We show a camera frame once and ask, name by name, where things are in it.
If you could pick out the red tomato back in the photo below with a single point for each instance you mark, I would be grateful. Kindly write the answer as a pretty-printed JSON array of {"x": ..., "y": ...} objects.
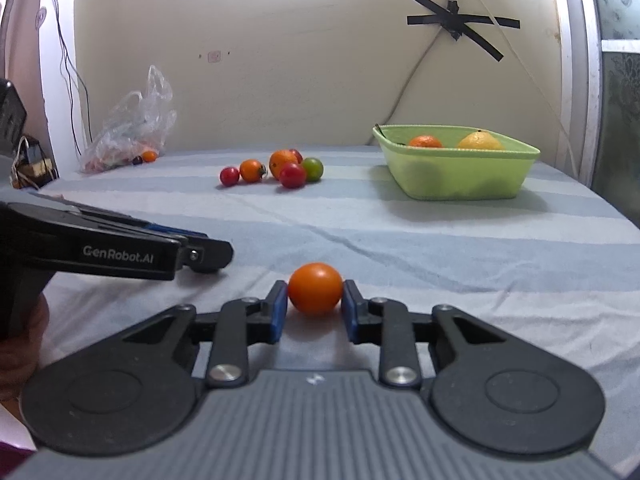
[{"x": 298, "y": 156}]

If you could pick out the clear plastic bag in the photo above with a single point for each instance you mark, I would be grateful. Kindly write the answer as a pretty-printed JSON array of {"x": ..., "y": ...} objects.
[{"x": 140, "y": 122}]

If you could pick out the striped blue white bedsheet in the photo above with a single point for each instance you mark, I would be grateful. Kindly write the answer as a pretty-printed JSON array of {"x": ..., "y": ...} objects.
[{"x": 557, "y": 265}]

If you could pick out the small orange by bag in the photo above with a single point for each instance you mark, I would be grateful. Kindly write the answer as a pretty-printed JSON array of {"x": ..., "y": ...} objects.
[{"x": 149, "y": 156}]

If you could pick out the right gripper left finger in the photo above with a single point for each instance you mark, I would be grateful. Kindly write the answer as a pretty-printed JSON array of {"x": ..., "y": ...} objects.
[{"x": 139, "y": 386}]

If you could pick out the black tape cross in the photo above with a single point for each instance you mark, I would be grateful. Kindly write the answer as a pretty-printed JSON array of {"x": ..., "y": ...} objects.
[{"x": 458, "y": 24}]

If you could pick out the large yellow citrus fruit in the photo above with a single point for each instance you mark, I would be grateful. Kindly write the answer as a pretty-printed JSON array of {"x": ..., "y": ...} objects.
[{"x": 480, "y": 140}]

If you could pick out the small orange tomato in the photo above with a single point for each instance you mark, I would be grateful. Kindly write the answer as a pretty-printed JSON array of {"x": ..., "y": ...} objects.
[{"x": 315, "y": 289}]

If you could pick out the green tomato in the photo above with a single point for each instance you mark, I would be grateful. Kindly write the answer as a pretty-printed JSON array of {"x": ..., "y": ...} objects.
[{"x": 314, "y": 169}]

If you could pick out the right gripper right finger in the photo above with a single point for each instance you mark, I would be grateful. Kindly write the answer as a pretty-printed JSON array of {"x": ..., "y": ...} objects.
[{"x": 495, "y": 391}]

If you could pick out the red cherry tomato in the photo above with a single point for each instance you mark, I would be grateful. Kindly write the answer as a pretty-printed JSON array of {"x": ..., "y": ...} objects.
[{"x": 229, "y": 176}]

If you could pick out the orange tangerine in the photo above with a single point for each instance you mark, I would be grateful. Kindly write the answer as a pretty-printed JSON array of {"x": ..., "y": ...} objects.
[{"x": 279, "y": 159}]

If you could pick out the left hand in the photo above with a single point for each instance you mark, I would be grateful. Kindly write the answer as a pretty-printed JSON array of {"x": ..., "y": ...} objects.
[{"x": 20, "y": 354}]

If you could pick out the green plastic basket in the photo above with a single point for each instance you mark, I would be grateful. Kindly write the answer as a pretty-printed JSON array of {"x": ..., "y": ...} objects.
[{"x": 448, "y": 173}]

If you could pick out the frosted glass sliding door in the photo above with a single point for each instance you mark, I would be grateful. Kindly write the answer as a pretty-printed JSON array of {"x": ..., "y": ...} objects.
[{"x": 616, "y": 174}]

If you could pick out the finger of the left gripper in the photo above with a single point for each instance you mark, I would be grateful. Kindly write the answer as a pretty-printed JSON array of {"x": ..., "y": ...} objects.
[{"x": 170, "y": 230}]

